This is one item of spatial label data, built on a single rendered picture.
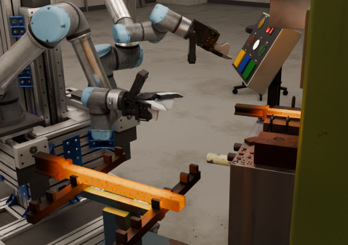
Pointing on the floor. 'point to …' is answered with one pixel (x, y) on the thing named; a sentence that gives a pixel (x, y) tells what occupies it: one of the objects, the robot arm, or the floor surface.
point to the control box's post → (272, 91)
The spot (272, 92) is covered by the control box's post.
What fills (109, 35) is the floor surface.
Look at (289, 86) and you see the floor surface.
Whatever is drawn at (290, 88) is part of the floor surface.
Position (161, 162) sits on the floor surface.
